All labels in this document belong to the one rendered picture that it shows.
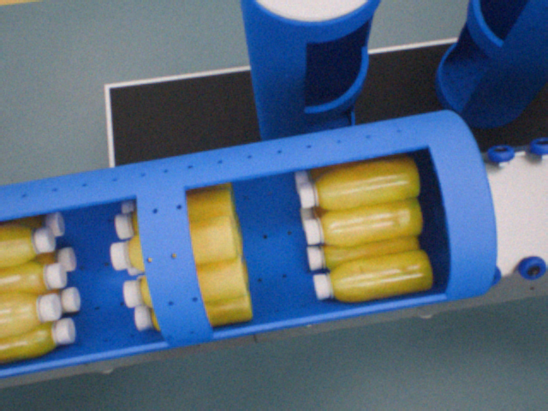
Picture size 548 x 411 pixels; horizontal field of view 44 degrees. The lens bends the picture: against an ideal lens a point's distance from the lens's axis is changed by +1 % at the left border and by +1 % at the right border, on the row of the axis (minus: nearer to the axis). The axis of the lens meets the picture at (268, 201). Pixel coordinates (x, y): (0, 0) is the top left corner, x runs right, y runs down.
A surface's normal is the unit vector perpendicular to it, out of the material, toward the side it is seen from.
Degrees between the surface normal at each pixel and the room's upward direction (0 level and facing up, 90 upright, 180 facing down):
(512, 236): 0
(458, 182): 2
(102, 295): 11
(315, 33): 90
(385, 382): 0
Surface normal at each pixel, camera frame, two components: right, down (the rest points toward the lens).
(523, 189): -0.04, -0.25
